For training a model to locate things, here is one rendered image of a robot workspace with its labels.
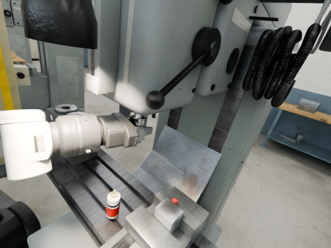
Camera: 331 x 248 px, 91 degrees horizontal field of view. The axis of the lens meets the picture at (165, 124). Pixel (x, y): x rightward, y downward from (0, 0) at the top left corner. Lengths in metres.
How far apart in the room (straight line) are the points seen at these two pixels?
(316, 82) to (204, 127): 3.87
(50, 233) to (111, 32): 0.63
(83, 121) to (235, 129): 0.55
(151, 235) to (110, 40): 0.43
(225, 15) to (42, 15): 0.34
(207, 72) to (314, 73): 4.12
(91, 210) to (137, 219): 0.21
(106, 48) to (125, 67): 0.04
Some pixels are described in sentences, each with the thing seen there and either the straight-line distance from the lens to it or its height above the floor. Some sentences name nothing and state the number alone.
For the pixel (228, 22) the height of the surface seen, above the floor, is 1.51.
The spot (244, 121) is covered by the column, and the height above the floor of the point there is 1.25.
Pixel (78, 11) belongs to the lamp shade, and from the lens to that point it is 0.22.
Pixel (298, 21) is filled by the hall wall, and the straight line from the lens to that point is 4.61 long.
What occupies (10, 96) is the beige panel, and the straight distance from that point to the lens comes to 2.13.
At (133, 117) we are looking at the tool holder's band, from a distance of 0.42.
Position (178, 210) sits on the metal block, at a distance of 0.50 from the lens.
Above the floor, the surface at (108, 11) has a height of 1.47.
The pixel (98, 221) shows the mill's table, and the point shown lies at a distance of 0.63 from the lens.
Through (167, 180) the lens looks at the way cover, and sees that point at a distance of 0.81.
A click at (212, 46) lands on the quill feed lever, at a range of 0.36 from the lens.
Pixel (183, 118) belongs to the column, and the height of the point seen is 1.15.
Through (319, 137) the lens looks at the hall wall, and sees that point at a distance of 4.67.
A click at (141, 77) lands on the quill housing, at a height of 1.39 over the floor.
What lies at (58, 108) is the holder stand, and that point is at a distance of 0.86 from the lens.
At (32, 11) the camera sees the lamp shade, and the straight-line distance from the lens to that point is 0.22.
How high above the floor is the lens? 1.44
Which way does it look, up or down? 24 degrees down
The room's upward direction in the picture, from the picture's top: 12 degrees clockwise
